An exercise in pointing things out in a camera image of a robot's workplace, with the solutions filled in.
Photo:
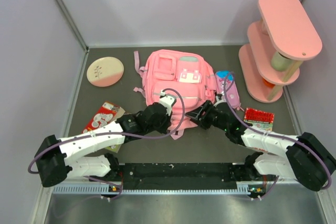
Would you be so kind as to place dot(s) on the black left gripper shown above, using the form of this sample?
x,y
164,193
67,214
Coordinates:
x,y
167,124

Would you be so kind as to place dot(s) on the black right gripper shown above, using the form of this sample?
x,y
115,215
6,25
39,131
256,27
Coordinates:
x,y
197,115

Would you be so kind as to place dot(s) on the pink student backpack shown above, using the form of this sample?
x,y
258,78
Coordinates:
x,y
187,73

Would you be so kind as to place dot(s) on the red thick paperback book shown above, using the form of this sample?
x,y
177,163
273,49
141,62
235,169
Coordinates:
x,y
107,113

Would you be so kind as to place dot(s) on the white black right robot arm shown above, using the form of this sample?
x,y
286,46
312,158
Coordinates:
x,y
300,157

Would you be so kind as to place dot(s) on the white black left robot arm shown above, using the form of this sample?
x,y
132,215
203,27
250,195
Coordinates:
x,y
69,157

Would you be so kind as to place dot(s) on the pink cartoon pencil case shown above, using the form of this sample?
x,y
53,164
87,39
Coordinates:
x,y
226,89

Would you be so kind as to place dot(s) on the green thin booklet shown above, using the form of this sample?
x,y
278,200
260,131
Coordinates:
x,y
113,148

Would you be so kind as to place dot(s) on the red colourful picture book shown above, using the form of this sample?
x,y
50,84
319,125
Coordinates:
x,y
261,119

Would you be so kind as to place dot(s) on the cream and pink plate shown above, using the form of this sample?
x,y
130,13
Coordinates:
x,y
105,71

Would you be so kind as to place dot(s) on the orange bowl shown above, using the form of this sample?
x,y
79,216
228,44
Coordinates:
x,y
268,84

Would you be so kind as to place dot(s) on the pale green cup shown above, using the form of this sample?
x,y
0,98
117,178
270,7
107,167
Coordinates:
x,y
279,62

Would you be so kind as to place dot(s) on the pink three-tier wooden shelf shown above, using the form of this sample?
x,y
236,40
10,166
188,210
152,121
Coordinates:
x,y
286,28

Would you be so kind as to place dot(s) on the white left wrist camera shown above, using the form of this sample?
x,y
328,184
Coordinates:
x,y
168,101

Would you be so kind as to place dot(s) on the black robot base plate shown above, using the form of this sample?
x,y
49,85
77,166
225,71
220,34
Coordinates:
x,y
186,176

